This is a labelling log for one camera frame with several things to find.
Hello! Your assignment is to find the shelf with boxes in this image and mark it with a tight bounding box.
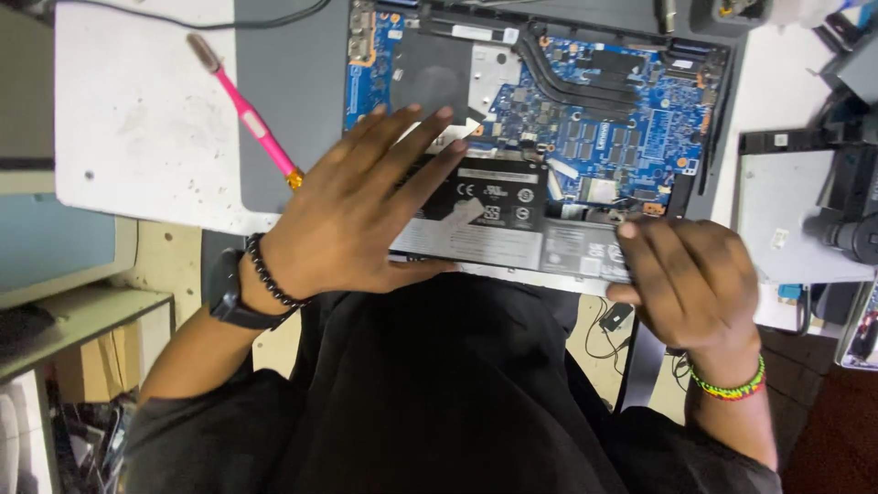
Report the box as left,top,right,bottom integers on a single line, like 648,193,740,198
0,285,176,494

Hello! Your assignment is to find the person's right hand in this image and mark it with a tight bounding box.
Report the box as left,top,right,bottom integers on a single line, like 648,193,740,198
606,220,762,371

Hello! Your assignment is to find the black copper heat pipe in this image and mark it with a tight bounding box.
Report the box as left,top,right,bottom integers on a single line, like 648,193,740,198
516,31,653,121

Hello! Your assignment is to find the grey work mat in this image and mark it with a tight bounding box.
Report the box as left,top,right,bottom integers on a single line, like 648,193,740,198
233,0,352,215

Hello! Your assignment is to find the colourful bead bracelet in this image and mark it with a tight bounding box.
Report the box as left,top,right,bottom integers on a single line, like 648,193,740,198
688,353,766,402

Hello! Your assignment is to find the opened grey laptop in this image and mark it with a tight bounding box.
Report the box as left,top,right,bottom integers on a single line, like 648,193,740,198
342,0,752,297

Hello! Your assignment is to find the black bead bracelet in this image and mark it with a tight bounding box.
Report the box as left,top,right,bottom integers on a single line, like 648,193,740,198
246,233,313,308

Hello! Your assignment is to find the black tool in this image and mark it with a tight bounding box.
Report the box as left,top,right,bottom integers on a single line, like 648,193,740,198
803,89,878,267

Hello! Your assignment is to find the black smartwatch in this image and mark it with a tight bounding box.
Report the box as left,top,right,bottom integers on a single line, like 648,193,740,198
209,248,297,332

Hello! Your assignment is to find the black power adapter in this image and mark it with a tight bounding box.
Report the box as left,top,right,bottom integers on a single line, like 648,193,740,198
598,302,635,333

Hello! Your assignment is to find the black laptop battery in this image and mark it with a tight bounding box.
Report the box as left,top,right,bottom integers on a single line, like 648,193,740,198
390,152,635,282

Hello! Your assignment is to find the pink handled brush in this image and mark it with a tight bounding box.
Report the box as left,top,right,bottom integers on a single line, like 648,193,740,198
187,33,305,191

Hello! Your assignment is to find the person's black clothing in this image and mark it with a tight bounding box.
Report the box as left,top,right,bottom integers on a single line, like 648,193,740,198
123,273,783,494

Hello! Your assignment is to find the person's left hand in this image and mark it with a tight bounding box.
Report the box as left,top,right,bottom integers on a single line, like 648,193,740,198
259,103,469,299

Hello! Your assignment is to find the grey laptop cover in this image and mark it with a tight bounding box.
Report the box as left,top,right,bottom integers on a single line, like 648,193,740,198
733,130,878,285

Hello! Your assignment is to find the white board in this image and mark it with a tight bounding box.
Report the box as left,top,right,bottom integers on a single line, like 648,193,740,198
54,0,282,236

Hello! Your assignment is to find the black cable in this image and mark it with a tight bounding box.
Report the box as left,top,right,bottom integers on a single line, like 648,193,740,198
55,0,333,32

